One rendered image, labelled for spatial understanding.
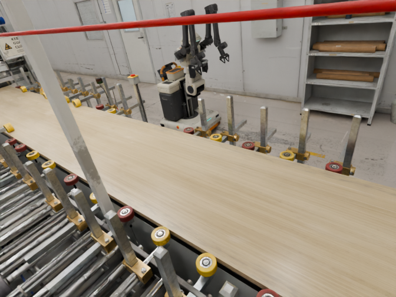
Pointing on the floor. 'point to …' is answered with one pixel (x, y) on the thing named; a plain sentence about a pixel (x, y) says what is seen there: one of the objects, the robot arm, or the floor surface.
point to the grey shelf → (346, 63)
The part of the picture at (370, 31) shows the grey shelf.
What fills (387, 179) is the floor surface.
